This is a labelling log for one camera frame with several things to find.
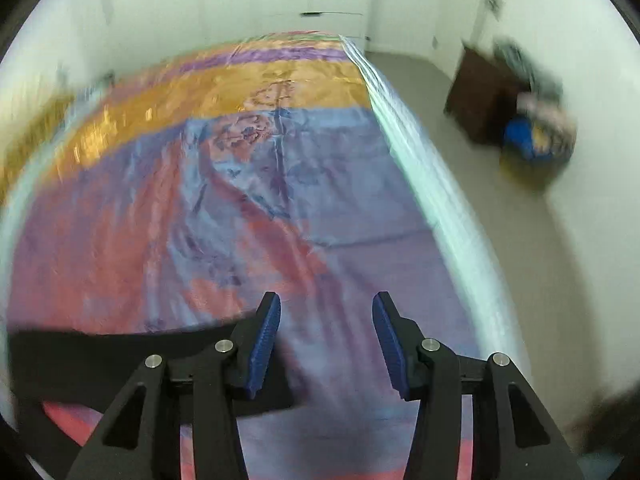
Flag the pile of clothes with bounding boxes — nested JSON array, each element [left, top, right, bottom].
[[492, 38, 577, 193]]

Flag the black pants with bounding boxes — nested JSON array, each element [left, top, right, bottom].
[[9, 309, 297, 429]]

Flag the dark wooden side cabinet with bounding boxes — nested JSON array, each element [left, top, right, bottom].
[[444, 44, 530, 146]]

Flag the colourful patchwork bedspread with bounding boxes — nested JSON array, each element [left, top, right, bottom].
[[1, 32, 506, 479]]

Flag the white built-in wardrobe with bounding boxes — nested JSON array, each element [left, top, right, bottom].
[[64, 0, 452, 57]]

